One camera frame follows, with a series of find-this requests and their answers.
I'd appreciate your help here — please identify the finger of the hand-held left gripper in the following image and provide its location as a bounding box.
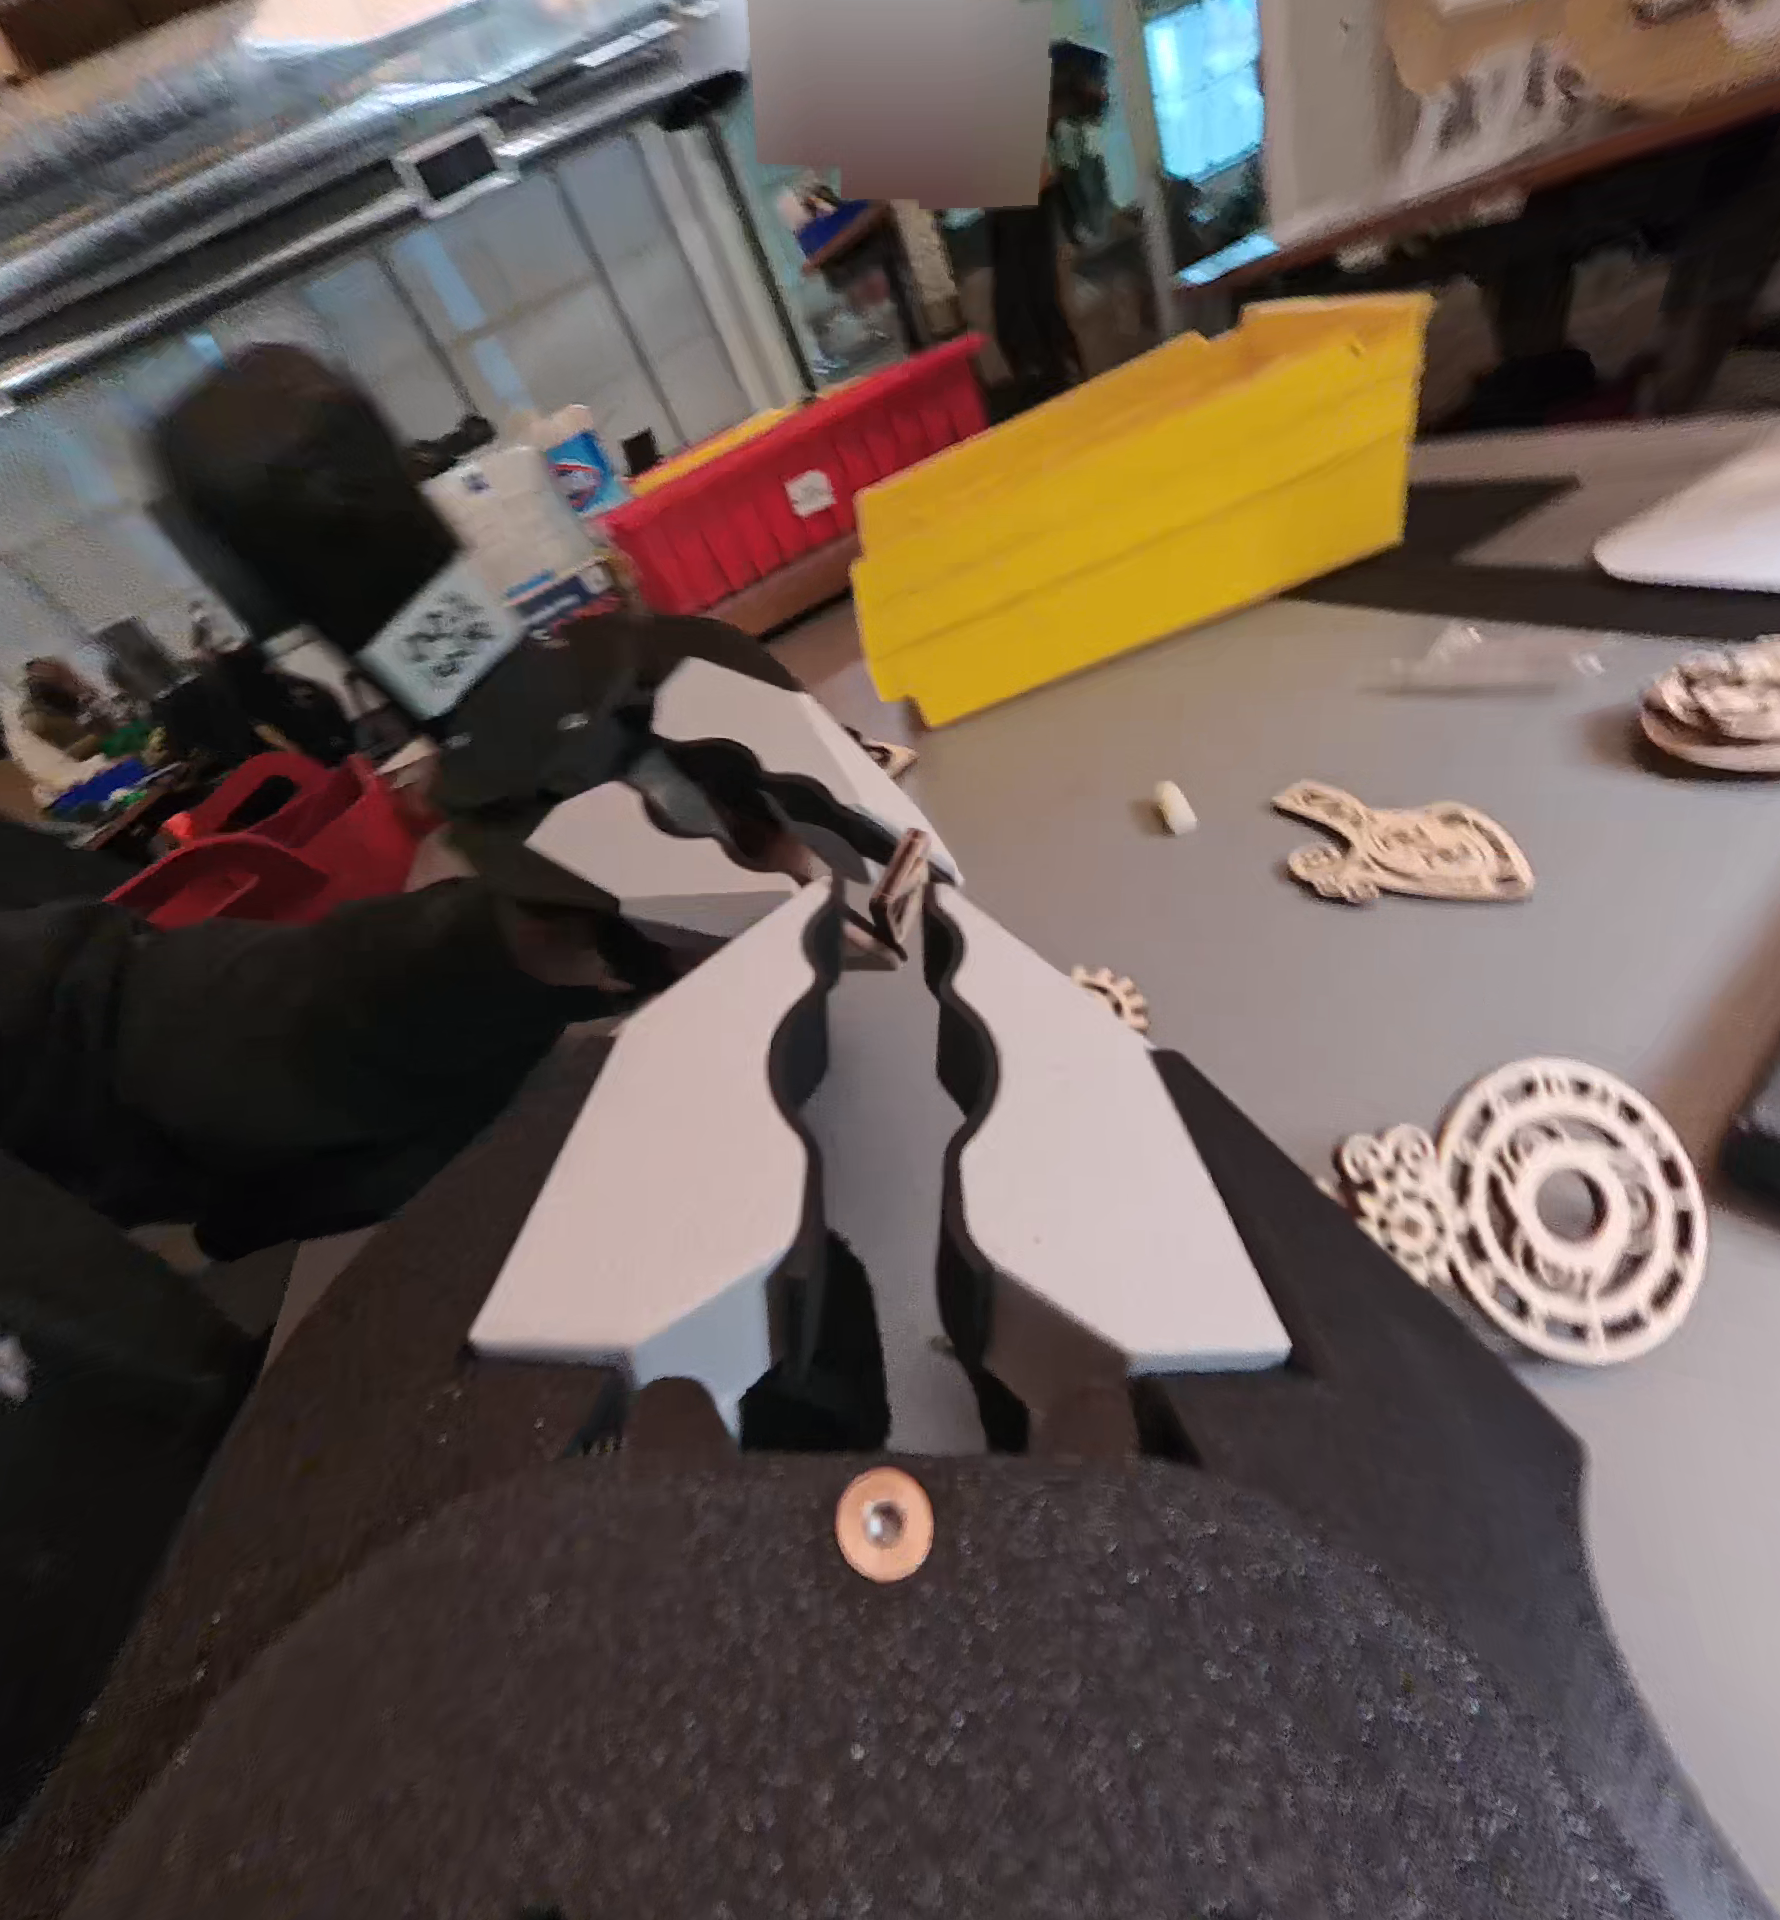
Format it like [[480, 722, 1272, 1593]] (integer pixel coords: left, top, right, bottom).
[[654, 656, 967, 889], [525, 780, 903, 970]]

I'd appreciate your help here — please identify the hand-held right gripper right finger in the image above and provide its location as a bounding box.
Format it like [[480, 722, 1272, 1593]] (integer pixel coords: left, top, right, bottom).
[[919, 884, 1293, 1450]]

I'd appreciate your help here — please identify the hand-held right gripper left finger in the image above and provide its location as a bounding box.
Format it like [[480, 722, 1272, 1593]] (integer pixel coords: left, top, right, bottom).
[[466, 876, 849, 1443]]

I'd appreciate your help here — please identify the small square wooden piece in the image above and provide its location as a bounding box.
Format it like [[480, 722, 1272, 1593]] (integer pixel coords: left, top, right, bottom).
[[865, 828, 934, 962]]

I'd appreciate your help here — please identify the wooden gear assembly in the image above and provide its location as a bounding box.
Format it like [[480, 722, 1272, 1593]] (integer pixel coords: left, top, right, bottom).
[[1331, 1057, 1711, 1368]]

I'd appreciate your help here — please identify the small clear plastic bag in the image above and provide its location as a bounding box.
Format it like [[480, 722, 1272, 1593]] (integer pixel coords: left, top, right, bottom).
[[1362, 623, 1603, 697]]

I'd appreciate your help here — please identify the person's left forearm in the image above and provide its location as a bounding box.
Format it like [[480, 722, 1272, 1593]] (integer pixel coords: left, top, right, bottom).
[[0, 876, 638, 1266]]

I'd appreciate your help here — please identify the grey desk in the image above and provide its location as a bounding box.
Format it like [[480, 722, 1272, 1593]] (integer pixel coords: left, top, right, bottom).
[[123, 405, 1780, 1920]]

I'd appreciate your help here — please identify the person's left hand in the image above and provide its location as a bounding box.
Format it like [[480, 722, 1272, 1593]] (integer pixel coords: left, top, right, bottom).
[[499, 897, 685, 997]]

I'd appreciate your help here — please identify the wooden side table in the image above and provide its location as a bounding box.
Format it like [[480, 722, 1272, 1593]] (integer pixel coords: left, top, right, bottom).
[[710, 541, 854, 641]]

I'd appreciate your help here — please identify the white paper packet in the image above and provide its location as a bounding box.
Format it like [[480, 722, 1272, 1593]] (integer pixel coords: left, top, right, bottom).
[[423, 442, 591, 602]]

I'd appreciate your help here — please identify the red plastic bin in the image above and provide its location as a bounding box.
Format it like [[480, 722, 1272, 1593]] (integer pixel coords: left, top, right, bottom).
[[595, 332, 989, 618]]

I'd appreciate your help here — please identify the blue glove box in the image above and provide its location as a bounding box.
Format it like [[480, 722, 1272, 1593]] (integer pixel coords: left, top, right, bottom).
[[505, 554, 621, 625]]

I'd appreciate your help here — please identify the white wipes canister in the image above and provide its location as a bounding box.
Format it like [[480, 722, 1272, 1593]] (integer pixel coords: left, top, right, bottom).
[[535, 405, 634, 512]]

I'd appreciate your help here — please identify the yellow plastic bin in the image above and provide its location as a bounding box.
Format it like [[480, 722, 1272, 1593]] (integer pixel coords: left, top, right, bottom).
[[626, 405, 801, 498], [847, 293, 1436, 731]]

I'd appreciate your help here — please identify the ornate wooden paddle piece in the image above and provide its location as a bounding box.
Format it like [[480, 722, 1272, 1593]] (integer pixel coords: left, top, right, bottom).
[[1272, 780, 1537, 906]]

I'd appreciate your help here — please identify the stacked wooden gear disc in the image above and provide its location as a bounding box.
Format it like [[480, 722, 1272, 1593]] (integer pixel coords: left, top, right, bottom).
[[1640, 631, 1780, 779]]

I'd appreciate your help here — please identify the white book stand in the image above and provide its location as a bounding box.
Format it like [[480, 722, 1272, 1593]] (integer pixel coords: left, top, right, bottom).
[[1592, 397, 1780, 598]]

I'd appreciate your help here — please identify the wooden background table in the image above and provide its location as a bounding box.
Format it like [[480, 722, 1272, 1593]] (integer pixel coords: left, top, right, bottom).
[[1173, 61, 1780, 294]]

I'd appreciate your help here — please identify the paper instruction sheet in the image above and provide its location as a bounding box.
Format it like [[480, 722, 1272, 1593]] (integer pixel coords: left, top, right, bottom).
[[1376, 0, 1780, 190]]

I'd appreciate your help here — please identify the red container with handle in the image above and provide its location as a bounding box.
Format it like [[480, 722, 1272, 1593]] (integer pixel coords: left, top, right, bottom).
[[106, 751, 442, 932]]

